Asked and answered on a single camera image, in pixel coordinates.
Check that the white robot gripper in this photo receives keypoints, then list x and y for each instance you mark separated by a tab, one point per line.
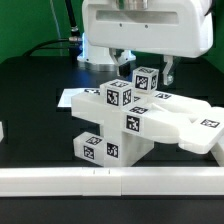
181	28

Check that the small white tagged cube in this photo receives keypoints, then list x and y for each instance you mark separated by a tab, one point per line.
117	93
145	79

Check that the white chair back frame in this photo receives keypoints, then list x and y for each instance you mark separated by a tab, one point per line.
161	117

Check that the white chair seat part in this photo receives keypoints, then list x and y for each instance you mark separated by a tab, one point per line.
122	149

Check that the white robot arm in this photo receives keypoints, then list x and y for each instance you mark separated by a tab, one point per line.
98	58

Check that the white right obstacle wall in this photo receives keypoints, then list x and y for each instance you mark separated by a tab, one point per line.
218	152

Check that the white obstacle wall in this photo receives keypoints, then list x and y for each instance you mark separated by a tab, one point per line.
218	152
71	181
1	131

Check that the white front obstacle wall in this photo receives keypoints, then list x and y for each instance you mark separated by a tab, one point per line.
71	181

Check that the white left obstacle wall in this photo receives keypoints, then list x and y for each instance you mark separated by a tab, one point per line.
1	131

